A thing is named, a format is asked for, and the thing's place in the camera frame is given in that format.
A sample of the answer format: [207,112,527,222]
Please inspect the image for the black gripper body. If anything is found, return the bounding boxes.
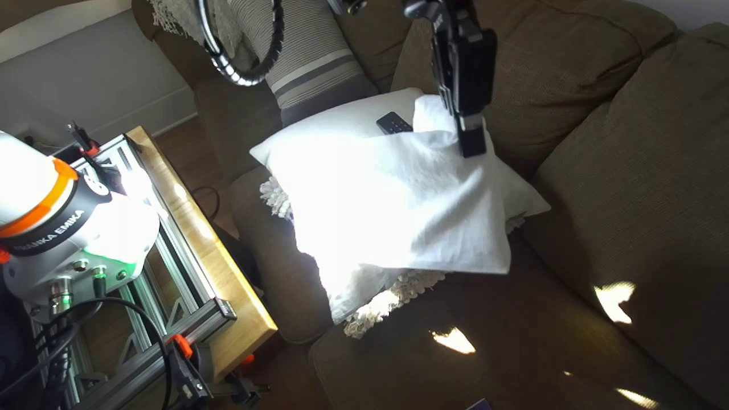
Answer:
[432,0,502,118]

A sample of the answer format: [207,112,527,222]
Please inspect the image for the white towel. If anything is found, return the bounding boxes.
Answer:
[292,93,514,276]

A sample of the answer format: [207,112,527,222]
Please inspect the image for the brown sofa back cushion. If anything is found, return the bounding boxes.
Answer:
[392,0,683,178]
[523,22,729,410]

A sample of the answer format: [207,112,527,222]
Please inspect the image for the brown fabric sofa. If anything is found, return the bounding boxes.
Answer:
[131,0,729,410]

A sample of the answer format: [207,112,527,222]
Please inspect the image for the grey striped cushion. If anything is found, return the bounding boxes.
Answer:
[236,0,384,129]

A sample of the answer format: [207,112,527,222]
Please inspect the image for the wooden table top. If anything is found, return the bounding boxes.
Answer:
[124,123,280,384]

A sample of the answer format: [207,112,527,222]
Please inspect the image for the white lace throw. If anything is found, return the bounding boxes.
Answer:
[146,0,261,77]

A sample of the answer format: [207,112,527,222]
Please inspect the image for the red black clamp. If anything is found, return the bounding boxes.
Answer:
[67,121,128,197]

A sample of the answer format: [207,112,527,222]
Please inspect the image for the black white sleeved cable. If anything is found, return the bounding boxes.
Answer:
[194,0,288,92]

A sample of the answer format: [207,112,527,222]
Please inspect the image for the thin black floor cable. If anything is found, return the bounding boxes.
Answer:
[187,183,224,224]

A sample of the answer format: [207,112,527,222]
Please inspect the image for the orange handled clamp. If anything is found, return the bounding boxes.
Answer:
[166,333,220,405]

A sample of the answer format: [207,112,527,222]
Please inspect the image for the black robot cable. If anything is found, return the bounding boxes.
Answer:
[31,295,178,410]

